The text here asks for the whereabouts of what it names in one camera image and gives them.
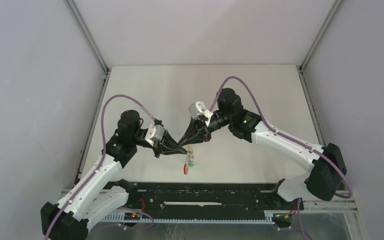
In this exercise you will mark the metal keyring holder red handle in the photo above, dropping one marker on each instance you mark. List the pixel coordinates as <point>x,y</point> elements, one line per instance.
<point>185,166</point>

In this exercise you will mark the electronics board with leds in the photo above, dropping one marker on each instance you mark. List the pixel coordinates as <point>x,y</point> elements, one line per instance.
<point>132,216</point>

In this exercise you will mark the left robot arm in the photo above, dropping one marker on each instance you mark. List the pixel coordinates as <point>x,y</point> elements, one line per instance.
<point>75,214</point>

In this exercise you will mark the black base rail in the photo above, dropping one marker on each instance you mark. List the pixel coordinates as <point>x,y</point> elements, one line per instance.
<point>206,201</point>

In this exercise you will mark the yellow tag key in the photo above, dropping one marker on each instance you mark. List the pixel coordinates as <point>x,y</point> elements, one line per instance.
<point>190,152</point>

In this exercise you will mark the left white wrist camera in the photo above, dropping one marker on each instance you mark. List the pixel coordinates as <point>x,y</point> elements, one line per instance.
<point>154,134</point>

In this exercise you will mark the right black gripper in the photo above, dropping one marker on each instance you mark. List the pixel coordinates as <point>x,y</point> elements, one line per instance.
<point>200,127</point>

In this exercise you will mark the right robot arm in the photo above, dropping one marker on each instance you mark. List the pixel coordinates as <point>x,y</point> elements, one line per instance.
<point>324,166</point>

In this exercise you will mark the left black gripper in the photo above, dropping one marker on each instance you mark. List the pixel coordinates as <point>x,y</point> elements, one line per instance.
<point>160,144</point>

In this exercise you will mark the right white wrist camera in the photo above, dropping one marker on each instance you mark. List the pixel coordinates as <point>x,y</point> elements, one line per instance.
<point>198,111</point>

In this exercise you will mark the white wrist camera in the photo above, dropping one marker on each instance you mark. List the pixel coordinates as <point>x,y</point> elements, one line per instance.
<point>198,111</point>
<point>154,134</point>

